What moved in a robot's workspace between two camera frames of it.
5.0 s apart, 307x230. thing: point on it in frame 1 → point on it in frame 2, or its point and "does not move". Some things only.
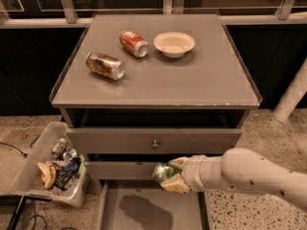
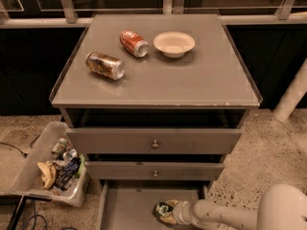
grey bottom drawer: [148, 205] does not move
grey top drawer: [153, 140] does not move
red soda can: [133, 43] does not move
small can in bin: [59, 147] does not move
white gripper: [194, 173] → [181, 212]
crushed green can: [163, 172] → [161, 209]
